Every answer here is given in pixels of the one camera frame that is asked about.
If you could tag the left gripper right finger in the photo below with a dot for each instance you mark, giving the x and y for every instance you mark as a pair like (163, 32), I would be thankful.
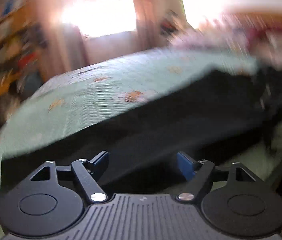
(197, 175)

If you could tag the floral folded duvet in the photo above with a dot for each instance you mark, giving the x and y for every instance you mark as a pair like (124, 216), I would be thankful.
(264, 43)

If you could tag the pink curtain left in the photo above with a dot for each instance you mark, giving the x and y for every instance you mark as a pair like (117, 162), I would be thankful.
(65, 49)

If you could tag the wooden headboard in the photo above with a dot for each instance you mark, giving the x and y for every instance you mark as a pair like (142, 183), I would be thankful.
(256, 19)

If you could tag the mint green quilted bedspread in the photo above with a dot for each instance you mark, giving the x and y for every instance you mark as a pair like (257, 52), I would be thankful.
(49, 203)

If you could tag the pink curtain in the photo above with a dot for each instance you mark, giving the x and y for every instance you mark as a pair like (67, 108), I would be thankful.
(149, 14)
(65, 49)

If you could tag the pink curtain right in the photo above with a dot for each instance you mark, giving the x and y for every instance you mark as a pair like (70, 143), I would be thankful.
(149, 14)

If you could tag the black garment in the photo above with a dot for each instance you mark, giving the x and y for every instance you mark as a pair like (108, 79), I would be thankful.
(214, 118)

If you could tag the cluttered nightstand pile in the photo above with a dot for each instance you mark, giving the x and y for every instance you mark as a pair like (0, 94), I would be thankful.
(171, 26)

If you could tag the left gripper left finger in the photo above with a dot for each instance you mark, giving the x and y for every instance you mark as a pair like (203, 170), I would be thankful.
(87, 173)

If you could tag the wooden bookshelf desk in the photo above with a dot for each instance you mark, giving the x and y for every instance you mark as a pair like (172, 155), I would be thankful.
(22, 43)

